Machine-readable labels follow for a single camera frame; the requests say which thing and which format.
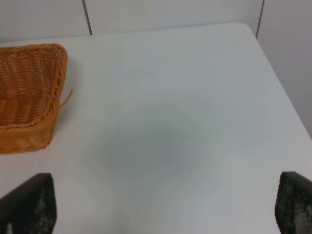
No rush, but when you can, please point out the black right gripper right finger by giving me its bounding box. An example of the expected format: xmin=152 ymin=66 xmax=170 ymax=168
xmin=274 ymin=172 xmax=312 ymax=234

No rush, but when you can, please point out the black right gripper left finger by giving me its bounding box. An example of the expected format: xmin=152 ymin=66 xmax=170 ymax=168
xmin=0 ymin=173 xmax=57 ymax=234

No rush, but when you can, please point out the orange woven wicker basket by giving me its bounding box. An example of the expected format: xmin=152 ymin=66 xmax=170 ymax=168
xmin=0 ymin=43 xmax=68 ymax=154

